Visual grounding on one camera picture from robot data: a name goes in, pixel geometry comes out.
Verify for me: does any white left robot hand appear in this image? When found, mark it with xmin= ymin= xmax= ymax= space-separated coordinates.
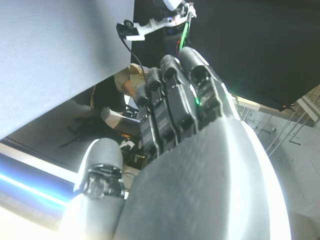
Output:
xmin=61 ymin=46 xmax=292 ymax=240

